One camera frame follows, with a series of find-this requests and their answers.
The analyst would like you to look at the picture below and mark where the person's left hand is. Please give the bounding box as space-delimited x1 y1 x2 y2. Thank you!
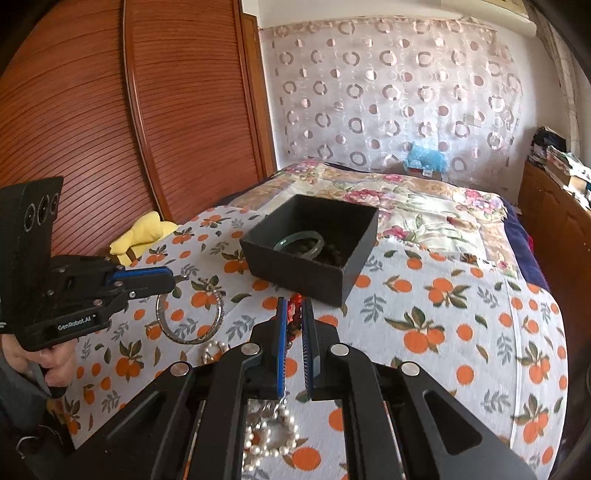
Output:
8 340 78 398

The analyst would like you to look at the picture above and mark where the floral patchwork quilt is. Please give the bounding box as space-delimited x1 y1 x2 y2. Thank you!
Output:
221 158 523 278

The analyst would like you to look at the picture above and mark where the person's left forearm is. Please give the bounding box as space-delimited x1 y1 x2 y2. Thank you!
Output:
0 333 52 416

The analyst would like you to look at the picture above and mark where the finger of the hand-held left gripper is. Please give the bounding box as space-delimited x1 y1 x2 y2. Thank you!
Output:
99 277 185 306
110 265 176 286

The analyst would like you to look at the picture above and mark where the orange fruit print cloth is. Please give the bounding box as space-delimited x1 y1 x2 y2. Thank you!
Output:
46 205 570 480

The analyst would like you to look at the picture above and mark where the green jade bangle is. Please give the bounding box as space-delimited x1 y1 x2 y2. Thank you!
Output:
275 232 326 258

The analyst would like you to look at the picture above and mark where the wooden cabinet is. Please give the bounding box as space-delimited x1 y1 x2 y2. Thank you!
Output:
517 159 591 370

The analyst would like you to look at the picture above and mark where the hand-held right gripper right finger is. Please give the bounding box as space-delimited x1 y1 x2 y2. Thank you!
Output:
300 299 539 480

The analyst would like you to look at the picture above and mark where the dark blue blanket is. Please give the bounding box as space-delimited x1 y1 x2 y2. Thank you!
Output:
500 194 553 292

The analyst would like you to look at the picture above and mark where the circle pattern sheer curtain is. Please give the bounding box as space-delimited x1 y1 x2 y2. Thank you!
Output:
257 14 526 195

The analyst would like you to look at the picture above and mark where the red bead bracelet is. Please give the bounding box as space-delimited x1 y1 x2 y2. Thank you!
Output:
285 292 304 354

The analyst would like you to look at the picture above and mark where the dark bead bracelet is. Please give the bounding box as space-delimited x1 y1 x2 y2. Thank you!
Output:
295 240 345 268

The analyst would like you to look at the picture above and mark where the stack of books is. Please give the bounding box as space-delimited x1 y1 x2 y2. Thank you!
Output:
526 126 591 209

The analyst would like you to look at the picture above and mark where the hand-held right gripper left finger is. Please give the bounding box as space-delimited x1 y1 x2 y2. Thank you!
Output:
69 296 289 480

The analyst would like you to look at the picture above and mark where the white pearl necklace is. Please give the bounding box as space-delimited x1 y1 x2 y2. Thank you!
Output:
200 340 302 472

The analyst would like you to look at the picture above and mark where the brown wooden wardrobe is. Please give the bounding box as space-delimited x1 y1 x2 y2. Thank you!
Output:
0 0 279 259

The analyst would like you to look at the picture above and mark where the silver bangle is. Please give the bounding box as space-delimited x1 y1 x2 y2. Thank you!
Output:
156 288 226 345

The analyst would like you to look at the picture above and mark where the black jewelry box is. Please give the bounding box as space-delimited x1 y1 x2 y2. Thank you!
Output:
239 194 380 308

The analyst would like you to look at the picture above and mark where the yellow cloth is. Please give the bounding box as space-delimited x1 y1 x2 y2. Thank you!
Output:
108 211 179 268

